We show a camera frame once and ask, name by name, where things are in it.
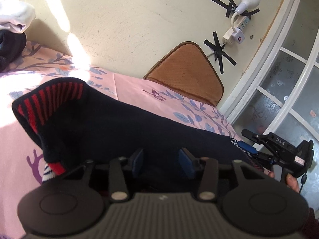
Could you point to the person right hand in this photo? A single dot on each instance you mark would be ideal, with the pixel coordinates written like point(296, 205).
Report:
point(292, 183)

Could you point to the white folded garment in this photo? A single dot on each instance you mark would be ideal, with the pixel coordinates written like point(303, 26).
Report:
point(16, 16)

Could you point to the white power strip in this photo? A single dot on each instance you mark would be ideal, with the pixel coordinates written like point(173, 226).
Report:
point(237, 35)

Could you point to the black tape cross lower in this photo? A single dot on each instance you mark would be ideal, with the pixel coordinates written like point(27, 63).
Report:
point(218, 51)

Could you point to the pink floral bed sheet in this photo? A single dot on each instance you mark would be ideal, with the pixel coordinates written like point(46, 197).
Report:
point(22, 161)

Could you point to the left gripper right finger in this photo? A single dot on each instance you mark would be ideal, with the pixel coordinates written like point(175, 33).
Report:
point(186, 163)

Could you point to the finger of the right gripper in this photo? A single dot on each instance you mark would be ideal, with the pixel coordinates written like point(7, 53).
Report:
point(246, 147)

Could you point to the white bulb lamp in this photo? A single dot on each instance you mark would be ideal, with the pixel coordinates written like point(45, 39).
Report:
point(242, 9)

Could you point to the navy red patterned sweater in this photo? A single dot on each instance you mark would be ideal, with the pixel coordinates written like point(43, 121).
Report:
point(72, 123)

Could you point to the black tape cross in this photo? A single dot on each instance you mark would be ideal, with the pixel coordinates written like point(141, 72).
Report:
point(231, 6)
point(218, 51)

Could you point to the brown dotted cushion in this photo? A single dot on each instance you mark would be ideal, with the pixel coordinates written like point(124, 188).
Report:
point(187, 71)

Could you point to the white window frame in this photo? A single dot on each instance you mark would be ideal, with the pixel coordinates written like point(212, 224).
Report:
point(282, 96)

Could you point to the black tape cross upper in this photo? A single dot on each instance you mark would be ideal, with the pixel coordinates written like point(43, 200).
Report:
point(231, 6)

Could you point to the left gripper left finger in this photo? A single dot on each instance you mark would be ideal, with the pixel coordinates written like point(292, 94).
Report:
point(137, 161)

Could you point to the dark folded garment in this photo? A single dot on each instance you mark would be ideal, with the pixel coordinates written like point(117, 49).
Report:
point(11, 47)

